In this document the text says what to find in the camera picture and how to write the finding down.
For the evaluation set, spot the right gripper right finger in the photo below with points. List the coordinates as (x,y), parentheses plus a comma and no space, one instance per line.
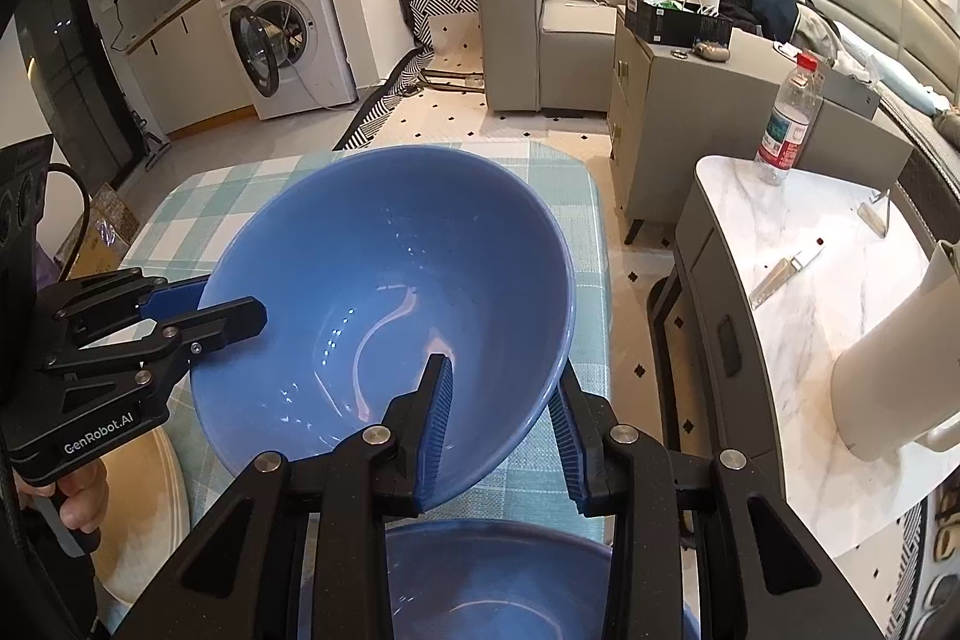
(761,573)

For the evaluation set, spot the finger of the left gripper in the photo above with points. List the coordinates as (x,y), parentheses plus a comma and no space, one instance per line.
(169,298)
(159,358)

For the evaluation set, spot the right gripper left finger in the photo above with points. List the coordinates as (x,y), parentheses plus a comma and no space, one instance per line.
(238,574)

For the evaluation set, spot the large cream plate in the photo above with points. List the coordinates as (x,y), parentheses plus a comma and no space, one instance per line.
(147,517)

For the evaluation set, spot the large dark blue bowl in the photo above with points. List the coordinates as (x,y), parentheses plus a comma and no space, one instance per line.
(367,268)

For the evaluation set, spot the kitchen counter cabinet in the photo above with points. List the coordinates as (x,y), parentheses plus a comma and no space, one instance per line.
(189,73)

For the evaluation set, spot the person's left hand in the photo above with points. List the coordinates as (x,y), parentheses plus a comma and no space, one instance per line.
(86,495)

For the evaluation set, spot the cardboard box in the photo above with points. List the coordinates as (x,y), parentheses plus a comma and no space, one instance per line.
(106,241)

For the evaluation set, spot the black refrigerator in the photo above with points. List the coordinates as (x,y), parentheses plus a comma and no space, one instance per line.
(77,90)

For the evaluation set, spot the white electric kettle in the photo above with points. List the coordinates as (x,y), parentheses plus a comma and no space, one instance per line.
(900,383)

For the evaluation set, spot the checkered teal tablecloth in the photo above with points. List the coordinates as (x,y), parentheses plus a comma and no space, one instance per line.
(187,235)

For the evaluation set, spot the white marble side table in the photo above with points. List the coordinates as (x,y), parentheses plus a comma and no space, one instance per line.
(782,279)

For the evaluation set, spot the white washing machine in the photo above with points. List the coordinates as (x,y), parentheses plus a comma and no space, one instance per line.
(291,53)

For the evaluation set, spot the plastic water bottle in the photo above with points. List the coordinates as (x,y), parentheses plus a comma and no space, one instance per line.
(796,107)

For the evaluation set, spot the folded patterned rug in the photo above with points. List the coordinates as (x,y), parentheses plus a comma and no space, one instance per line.
(406,78)

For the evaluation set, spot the beige side cabinet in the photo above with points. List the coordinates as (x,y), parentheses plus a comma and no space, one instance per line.
(669,109)

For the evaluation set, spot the black storage tray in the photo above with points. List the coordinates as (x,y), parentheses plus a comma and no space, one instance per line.
(669,23)

